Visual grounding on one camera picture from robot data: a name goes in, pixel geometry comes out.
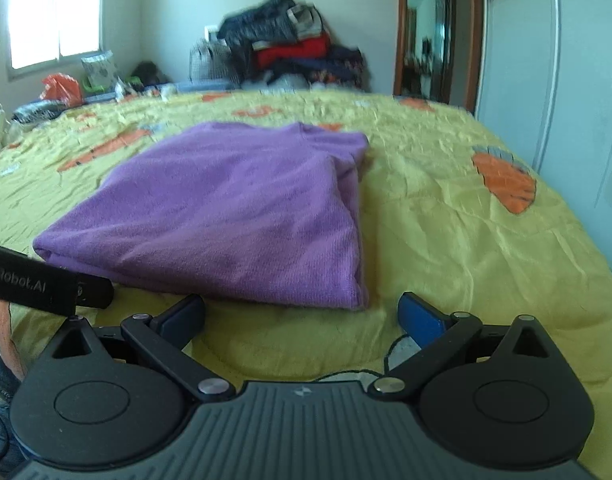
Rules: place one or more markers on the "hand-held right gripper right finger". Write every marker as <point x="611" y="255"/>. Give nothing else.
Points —
<point x="421" y="323"/>

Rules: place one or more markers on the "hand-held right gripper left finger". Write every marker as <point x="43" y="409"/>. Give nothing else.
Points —
<point x="183" y="318"/>

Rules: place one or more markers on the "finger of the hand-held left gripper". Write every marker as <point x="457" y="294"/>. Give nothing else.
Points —
<point x="93" y="294"/>

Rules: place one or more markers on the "purple sweater with red trim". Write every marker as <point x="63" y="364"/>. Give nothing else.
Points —
<point x="226" y="220"/>

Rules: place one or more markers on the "pile of clothes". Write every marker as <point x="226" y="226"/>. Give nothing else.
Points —
<point x="296" y="45"/>

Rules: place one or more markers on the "yellow carrot print blanket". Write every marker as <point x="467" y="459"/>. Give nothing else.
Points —
<point x="461" y="240"/>

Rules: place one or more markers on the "dark striped cloth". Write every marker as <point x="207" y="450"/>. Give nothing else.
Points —
<point x="38" y="110"/>

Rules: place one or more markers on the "orange plastic bag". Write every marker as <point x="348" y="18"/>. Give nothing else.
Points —
<point x="61" y="89"/>

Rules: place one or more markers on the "small white cloth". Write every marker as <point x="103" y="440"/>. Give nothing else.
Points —
<point x="167" y="91"/>

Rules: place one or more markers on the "floral pillow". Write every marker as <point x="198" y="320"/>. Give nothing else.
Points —
<point x="100" y="70"/>

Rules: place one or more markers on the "black backpack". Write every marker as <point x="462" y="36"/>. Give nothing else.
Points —
<point x="148" y="72"/>

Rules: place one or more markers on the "blue quilt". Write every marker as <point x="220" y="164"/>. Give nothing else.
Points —
<point x="201" y="85"/>

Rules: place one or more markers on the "houndstooth bag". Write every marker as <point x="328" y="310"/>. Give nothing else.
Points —
<point x="211" y="62"/>

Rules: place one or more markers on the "white wardrobe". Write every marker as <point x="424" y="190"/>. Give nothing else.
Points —
<point x="551" y="85"/>

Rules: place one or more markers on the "window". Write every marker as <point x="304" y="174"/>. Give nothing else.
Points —
<point x="56" y="10"/>

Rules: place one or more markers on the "wooden door frame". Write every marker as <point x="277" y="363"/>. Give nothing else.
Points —
<point x="476" y="35"/>

